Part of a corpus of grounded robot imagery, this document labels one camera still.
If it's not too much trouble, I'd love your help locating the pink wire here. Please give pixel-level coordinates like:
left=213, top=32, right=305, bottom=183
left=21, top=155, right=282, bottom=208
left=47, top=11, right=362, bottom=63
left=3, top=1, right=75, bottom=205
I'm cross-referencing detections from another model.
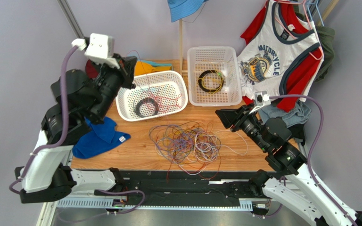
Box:
left=126, top=50, right=169, bottom=107

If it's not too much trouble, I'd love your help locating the yellow wire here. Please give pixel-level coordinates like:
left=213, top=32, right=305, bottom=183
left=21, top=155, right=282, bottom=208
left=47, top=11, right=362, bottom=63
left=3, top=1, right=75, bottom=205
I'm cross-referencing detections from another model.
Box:
left=184, top=69, right=225, bottom=95

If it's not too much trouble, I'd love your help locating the colourful wire pile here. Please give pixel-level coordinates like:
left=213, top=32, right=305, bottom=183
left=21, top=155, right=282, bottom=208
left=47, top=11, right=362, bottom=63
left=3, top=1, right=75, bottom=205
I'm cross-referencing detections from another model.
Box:
left=148, top=121, right=249, bottom=182

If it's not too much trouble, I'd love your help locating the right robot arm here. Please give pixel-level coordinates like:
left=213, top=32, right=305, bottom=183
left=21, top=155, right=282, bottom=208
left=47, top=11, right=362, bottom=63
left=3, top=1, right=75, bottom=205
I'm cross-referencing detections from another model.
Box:
left=215, top=105, right=362, bottom=226

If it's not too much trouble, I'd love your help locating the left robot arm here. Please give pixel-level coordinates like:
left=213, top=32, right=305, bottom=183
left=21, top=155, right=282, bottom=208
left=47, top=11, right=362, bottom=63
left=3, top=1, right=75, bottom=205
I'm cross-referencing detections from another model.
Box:
left=15, top=54, right=138, bottom=203

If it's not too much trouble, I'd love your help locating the orange cloth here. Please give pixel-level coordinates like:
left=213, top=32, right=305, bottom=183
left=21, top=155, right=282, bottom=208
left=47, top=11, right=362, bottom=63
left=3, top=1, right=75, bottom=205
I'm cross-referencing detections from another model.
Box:
left=134, top=61, right=172, bottom=76

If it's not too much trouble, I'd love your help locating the maroon cloth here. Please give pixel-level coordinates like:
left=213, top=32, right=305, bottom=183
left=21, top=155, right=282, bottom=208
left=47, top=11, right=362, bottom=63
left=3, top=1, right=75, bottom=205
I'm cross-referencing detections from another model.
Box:
left=85, top=60, right=99, bottom=79

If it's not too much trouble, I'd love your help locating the rounded white plastic basket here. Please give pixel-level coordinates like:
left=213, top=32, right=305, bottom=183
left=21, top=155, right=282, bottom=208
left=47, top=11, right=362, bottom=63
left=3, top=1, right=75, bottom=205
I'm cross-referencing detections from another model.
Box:
left=115, top=71, right=188, bottom=122

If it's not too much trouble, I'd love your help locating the grey denim garment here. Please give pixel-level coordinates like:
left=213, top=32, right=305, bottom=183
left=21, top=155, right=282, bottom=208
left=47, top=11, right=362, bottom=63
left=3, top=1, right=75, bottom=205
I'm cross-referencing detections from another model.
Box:
left=258, top=100, right=312, bottom=128

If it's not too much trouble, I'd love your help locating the rectangular white plastic basket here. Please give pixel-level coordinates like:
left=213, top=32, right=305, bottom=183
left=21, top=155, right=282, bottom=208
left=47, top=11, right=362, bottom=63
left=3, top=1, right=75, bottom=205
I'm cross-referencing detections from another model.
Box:
left=187, top=46, right=242, bottom=107

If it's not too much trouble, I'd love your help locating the black garment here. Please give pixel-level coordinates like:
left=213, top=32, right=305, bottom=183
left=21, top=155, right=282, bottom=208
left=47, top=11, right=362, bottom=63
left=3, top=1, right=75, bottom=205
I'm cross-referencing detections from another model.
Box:
left=288, top=124, right=306, bottom=145

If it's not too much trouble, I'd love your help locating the red shirt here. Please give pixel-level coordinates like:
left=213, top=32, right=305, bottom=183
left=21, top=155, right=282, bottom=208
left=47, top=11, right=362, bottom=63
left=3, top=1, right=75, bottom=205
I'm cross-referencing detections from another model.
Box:
left=240, top=1, right=323, bottom=113

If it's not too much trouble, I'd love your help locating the white motorcycle tank top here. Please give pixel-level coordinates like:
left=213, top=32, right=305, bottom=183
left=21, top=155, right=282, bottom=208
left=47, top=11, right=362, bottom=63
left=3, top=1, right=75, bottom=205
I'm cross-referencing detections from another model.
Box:
left=237, top=0, right=324, bottom=104

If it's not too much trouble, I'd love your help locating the blue cloth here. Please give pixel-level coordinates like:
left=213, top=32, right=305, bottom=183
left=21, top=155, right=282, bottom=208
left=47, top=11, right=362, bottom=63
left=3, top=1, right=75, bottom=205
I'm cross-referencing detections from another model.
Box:
left=72, top=117, right=131, bottom=159

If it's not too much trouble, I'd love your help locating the light blue bucket hat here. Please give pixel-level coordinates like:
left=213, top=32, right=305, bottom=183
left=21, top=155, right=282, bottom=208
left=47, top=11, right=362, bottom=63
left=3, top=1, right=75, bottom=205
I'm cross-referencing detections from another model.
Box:
left=167, top=0, right=207, bottom=23

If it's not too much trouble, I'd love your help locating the dark green garment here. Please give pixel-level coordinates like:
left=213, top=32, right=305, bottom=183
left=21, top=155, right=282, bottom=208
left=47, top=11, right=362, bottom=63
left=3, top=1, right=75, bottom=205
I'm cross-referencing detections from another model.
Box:
left=295, top=12, right=336, bottom=83

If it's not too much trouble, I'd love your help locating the pink clothes hanger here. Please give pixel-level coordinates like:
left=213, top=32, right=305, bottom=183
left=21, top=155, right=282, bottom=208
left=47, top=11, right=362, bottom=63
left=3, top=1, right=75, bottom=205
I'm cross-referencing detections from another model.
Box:
left=264, top=0, right=324, bottom=62

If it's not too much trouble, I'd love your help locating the wooden rack pole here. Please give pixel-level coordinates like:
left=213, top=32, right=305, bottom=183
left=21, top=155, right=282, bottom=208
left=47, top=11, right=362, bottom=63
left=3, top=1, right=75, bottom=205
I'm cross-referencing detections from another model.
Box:
left=315, top=0, right=340, bottom=26

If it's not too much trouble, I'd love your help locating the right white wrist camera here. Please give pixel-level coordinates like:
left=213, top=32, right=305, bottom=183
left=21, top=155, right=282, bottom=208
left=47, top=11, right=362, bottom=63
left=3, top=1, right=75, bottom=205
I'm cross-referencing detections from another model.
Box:
left=250, top=91, right=271, bottom=114

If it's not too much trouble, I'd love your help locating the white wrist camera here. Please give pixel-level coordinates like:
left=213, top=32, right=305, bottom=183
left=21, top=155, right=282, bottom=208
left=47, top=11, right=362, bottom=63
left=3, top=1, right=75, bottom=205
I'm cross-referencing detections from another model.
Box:
left=250, top=91, right=271, bottom=114
left=71, top=33, right=120, bottom=69

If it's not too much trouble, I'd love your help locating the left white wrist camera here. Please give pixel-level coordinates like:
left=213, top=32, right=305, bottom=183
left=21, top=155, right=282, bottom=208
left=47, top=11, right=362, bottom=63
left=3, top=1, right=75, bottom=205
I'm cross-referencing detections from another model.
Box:
left=71, top=33, right=120, bottom=69

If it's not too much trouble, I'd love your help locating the grey coiled cable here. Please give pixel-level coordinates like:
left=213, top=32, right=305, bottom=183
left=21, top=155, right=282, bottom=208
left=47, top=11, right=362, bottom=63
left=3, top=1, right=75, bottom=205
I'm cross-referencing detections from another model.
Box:
left=134, top=97, right=160, bottom=119

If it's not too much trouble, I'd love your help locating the black coiled cable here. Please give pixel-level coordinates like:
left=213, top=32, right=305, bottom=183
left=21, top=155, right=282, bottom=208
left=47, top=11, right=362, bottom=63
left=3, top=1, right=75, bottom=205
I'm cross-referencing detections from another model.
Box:
left=197, top=70, right=224, bottom=93

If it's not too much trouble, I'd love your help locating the red wire in basket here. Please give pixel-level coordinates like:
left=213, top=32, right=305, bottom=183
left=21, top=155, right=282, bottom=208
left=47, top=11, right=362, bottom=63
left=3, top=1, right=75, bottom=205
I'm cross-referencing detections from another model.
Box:
left=146, top=86, right=184, bottom=114

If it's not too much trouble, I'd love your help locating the metal corner rail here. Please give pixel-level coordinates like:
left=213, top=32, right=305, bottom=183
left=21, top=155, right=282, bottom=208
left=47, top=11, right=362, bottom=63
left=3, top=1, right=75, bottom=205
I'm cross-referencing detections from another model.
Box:
left=57, top=0, right=84, bottom=38

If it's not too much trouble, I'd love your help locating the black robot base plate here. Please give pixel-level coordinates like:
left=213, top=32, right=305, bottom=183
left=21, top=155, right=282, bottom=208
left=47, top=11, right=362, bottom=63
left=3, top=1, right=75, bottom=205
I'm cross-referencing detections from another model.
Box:
left=109, top=170, right=269, bottom=206

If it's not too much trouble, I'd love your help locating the aluminium slotted rail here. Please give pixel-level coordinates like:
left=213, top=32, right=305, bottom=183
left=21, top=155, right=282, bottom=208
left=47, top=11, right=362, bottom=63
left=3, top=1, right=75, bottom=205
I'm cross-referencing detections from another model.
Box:
left=56, top=197, right=253, bottom=211

